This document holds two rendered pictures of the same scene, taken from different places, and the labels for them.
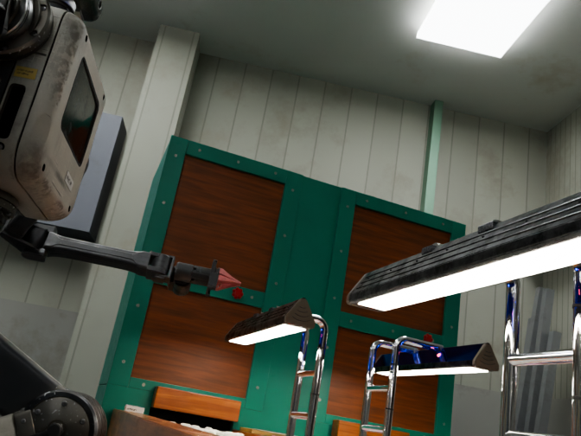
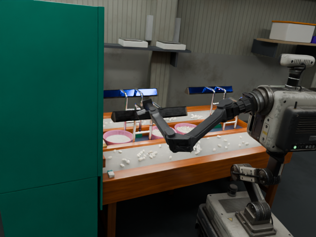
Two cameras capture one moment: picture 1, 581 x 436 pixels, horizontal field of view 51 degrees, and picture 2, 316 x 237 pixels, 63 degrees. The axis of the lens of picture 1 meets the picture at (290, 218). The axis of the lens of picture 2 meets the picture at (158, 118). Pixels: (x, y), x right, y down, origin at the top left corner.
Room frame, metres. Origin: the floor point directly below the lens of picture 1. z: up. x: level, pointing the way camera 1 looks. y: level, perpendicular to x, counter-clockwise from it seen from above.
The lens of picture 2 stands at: (2.08, 1.86, 1.76)
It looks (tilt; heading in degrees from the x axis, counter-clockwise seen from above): 21 degrees down; 260
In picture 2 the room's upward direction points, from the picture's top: 5 degrees clockwise
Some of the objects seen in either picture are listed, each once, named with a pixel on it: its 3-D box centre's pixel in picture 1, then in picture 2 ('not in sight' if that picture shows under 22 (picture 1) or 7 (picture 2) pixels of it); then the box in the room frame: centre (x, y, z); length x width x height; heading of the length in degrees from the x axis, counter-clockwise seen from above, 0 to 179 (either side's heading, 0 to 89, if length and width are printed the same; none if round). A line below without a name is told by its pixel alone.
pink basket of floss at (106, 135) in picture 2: not in sight; (118, 140); (2.05, -0.20, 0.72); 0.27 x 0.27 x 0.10
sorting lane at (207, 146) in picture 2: not in sight; (196, 148); (1.37, -0.05, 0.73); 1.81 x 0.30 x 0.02; 17
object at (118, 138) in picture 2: not in sight; (118, 142); (2.05, -0.20, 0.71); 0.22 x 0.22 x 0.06
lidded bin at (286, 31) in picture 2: not in sight; (291, 31); (-0.57, -1.97, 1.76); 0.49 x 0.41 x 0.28; 5
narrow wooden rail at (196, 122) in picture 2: not in sight; (169, 128); (1.52, -0.53, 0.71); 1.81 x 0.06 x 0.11; 17
